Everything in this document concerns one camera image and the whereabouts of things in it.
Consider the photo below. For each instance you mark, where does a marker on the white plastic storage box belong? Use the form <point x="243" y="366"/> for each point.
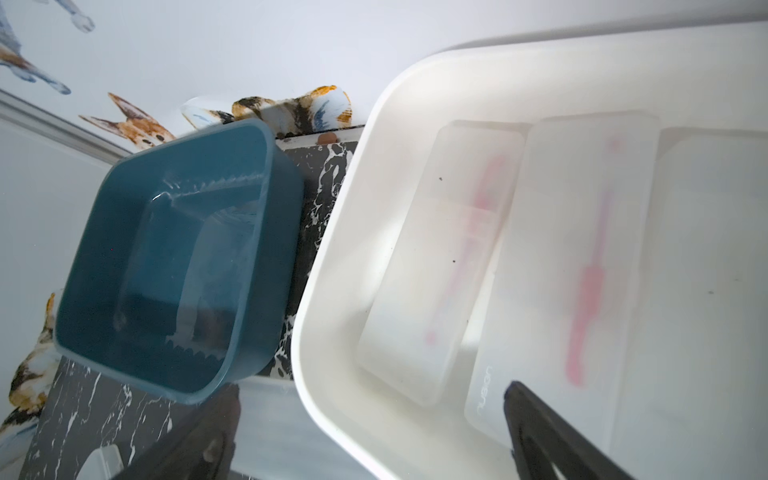
<point x="693" y="80"/>

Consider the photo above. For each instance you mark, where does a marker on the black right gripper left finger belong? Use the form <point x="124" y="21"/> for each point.
<point x="201" y="446"/>

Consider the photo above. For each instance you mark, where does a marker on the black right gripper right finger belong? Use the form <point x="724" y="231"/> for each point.
<point x="546" y="446"/>

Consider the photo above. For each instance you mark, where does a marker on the teal plastic storage box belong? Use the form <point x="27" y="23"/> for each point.
<point x="181" y="279"/>

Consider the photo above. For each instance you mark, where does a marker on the clear pencil case with pens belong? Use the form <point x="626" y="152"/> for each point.
<point x="420" y="313"/>

